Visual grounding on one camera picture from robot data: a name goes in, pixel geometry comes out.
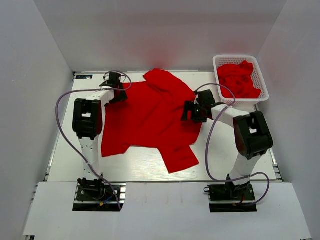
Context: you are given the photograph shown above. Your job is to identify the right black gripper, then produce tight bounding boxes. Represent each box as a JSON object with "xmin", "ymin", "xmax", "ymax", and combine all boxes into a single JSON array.
[{"xmin": 181, "ymin": 100, "xmax": 209, "ymax": 123}]

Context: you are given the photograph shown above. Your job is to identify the red t shirt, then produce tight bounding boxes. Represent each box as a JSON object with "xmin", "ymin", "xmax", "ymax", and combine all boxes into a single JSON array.
[{"xmin": 101, "ymin": 69, "xmax": 202, "ymax": 174}]

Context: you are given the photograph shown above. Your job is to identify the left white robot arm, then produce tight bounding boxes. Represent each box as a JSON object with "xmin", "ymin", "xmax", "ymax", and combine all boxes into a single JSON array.
[{"xmin": 72, "ymin": 71, "xmax": 128, "ymax": 180}]

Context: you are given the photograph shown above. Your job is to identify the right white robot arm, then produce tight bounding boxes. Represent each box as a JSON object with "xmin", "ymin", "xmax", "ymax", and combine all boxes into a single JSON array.
[{"xmin": 181, "ymin": 90, "xmax": 273, "ymax": 200}]

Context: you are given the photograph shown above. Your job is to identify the red t shirts in basket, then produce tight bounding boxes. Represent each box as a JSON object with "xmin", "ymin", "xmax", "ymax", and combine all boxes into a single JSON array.
[{"xmin": 217, "ymin": 60, "xmax": 262, "ymax": 99}]

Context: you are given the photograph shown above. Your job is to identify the blue label sticker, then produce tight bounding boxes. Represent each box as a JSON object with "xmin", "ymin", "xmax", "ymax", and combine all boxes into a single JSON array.
[{"xmin": 75, "ymin": 75, "xmax": 93, "ymax": 80}]

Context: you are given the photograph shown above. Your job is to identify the white plastic basket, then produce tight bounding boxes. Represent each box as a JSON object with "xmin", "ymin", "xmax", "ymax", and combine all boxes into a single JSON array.
[{"xmin": 212, "ymin": 55, "xmax": 269, "ymax": 106}]

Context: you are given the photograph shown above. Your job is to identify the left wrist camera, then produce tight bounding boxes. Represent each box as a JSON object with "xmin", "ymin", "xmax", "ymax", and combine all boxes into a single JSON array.
[{"xmin": 99, "ymin": 73, "xmax": 112, "ymax": 88}]

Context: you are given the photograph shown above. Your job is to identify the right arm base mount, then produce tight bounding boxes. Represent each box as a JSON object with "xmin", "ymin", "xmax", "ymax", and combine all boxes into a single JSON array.
[{"xmin": 203, "ymin": 180, "xmax": 257, "ymax": 213}]

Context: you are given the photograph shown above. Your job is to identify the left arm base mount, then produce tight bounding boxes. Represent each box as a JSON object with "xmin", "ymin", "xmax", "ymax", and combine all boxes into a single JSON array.
[{"xmin": 72, "ymin": 178, "xmax": 126, "ymax": 212}]

